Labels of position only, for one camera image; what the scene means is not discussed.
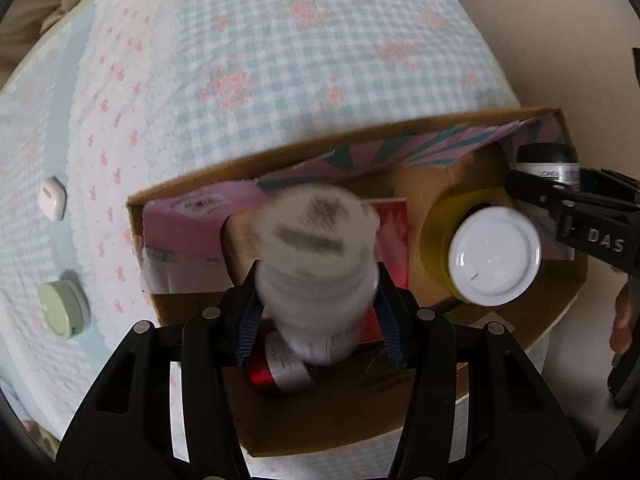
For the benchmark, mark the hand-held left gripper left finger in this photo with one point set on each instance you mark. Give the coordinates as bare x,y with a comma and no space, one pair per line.
247,330

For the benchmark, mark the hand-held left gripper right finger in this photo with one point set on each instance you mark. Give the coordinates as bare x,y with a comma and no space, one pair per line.
392,330

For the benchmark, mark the pale green jar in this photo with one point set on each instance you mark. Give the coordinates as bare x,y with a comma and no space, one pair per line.
60,307

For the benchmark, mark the blue checked floral bed sheet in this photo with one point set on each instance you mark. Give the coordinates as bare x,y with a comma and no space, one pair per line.
250,60

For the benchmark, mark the person's right hand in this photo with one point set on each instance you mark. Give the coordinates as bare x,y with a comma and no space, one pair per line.
625,317

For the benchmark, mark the white plastic bottle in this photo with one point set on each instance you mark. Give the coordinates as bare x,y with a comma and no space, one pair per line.
315,270

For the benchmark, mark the red carton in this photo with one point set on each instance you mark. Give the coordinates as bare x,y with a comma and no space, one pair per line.
395,240

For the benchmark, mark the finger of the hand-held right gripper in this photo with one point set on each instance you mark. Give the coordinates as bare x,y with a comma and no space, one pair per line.
575,220

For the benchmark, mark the white-lid jar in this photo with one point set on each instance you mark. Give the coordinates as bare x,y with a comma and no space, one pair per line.
492,255

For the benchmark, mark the small black and white jar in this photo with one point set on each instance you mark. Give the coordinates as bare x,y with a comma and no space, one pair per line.
545,160

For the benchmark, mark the red and silver tube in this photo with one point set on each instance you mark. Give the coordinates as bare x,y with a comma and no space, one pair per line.
285,367

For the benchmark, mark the small white case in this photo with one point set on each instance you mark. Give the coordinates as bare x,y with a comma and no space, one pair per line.
52,197

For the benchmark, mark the cardboard box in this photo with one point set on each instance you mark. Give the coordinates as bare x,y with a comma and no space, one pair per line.
310,410

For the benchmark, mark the yellow jar with white lid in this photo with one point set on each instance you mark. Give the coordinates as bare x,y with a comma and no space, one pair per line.
435,240

